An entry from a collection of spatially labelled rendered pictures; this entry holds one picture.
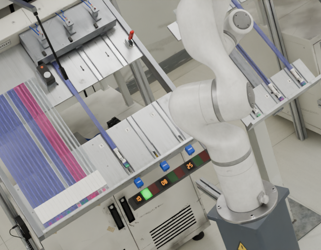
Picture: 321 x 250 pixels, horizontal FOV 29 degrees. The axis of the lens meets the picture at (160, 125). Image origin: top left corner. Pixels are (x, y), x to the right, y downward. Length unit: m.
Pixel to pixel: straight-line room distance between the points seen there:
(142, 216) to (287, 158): 0.91
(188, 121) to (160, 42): 2.70
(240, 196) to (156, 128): 0.55
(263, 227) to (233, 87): 0.45
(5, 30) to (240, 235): 1.11
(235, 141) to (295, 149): 1.55
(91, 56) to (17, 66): 0.27
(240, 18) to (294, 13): 1.20
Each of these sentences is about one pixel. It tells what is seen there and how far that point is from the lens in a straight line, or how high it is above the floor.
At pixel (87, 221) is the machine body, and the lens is 2.53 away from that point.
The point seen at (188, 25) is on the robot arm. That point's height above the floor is 1.28.
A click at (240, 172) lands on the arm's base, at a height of 0.85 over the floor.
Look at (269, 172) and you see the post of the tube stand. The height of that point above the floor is 0.32.
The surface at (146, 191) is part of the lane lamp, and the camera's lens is 2.15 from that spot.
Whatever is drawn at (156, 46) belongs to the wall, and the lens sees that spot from 4.33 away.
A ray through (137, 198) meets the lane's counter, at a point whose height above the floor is 0.66.
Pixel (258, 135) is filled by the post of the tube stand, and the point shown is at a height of 0.51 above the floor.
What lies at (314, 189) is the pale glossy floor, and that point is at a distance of 2.98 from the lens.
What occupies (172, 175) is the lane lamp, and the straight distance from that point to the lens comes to 2.18.
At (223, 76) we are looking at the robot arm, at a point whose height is 1.15.
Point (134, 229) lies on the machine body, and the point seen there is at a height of 0.28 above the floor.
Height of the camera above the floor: 1.89
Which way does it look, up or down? 29 degrees down
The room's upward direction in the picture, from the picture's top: 22 degrees counter-clockwise
